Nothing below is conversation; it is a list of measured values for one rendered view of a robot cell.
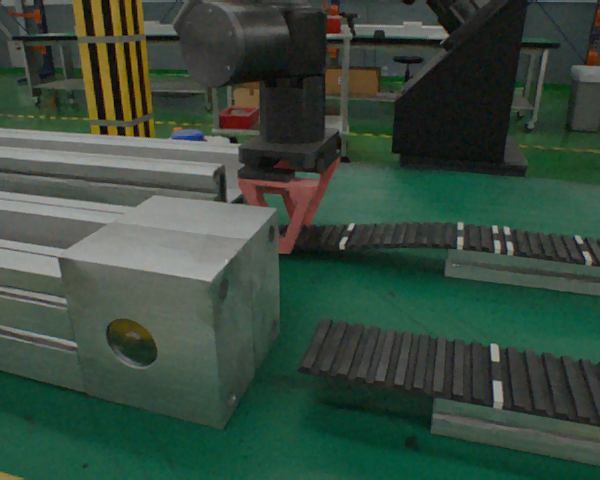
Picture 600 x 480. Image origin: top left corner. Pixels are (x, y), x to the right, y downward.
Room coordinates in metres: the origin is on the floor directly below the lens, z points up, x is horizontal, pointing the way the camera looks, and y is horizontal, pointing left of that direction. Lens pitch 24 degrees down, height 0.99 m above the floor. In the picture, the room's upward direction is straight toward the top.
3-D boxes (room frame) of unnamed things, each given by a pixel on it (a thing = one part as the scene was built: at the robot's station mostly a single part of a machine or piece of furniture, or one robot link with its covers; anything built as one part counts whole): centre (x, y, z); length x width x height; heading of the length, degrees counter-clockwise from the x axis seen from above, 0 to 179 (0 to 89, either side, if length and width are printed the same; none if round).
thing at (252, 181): (0.43, 0.01, 0.83); 0.07 x 0.07 x 0.09; 73
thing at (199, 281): (0.28, 0.07, 0.83); 0.12 x 0.09 x 0.10; 163
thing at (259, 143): (0.45, 0.00, 0.91); 0.10 x 0.07 x 0.07; 163
